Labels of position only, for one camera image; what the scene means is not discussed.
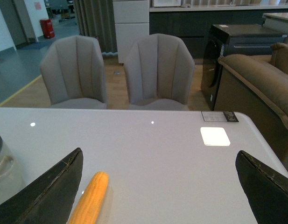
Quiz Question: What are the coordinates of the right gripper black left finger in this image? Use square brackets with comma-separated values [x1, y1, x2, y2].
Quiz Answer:
[0, 148, 84, 224]

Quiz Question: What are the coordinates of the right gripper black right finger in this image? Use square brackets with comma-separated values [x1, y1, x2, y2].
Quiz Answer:
[235, 150, 288, 224]

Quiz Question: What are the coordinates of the yellow corn cob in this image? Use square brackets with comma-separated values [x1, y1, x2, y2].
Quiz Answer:
[68, 171, 109, 224]

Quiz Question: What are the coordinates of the white electric cooking pot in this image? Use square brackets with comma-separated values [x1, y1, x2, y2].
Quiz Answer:
[0, 136, 25, 204]

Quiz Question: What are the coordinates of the label sticker on table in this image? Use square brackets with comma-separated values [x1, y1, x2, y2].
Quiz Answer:
[201, 111, 239, 122]

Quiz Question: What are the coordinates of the brown sofa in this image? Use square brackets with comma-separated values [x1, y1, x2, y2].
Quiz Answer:
[214, 43, 288, 163]

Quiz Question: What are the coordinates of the left beige upholstered chair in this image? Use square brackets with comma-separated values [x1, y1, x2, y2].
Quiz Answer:
[40, 35, 107, 109]

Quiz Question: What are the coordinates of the beige upholstered chair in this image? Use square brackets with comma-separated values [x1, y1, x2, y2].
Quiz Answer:
[124, 34, 195, 111]
[40, 35, 107, 109]

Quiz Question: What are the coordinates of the black washing machine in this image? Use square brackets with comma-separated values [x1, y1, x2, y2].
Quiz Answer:
[201, 24, 288, 110]

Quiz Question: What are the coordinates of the right beige upholstered chair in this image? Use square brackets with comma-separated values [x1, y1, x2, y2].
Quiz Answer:
[124, 34, 195, 111]

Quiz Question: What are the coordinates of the red fire extinguisher box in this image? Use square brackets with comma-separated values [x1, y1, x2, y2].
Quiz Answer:
[40, 19, 55, 39]

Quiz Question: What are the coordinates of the grey pleated curtain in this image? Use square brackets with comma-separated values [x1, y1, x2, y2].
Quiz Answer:
[73, 0, 118, 53]

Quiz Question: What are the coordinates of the dark kitchen counter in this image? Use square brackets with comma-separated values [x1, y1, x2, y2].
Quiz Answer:
[149, 3, 288, 64]

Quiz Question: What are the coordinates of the white drawer cabinet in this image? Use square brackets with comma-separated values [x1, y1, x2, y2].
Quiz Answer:
[112, 0, 150, 63]

